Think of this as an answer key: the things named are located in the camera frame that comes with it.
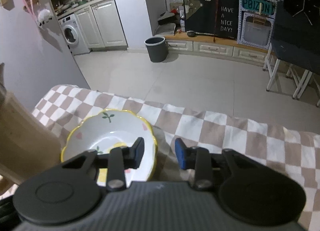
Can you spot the low white drawer bench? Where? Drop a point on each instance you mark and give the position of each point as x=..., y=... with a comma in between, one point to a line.
x=214, y=47

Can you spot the floral yellow-rimmed ceramic bowl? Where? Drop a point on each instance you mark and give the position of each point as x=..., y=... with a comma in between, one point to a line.
x=110, y=129

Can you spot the poizon blue white box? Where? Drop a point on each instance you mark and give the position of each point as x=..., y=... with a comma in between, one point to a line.
x=256, y=22

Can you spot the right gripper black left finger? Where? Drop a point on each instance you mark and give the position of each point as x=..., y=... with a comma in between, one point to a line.
x=117, y=161

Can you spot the dark folding table white legs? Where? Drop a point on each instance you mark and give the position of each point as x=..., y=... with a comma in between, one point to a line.
x=293, y=42

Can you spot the black have a nice day sign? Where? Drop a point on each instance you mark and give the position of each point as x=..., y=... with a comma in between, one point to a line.
x=212, y=17

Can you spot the white washing machine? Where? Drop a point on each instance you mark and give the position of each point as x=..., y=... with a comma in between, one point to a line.
x=73, y=36

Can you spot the beige pitcher with steel lid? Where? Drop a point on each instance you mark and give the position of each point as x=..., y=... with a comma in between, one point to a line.
x=27, y=147

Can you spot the white kitchen cabinet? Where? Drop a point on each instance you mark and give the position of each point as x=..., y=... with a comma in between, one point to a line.
x=100, y=25

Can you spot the dark grey trash bin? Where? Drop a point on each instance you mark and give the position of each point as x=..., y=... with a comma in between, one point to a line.
x=157, y=49

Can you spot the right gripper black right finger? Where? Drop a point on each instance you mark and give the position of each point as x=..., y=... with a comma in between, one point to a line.
x=198, y=159

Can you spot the brown white checkered tablecloth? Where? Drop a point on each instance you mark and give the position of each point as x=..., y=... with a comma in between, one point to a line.
x=267, y=179

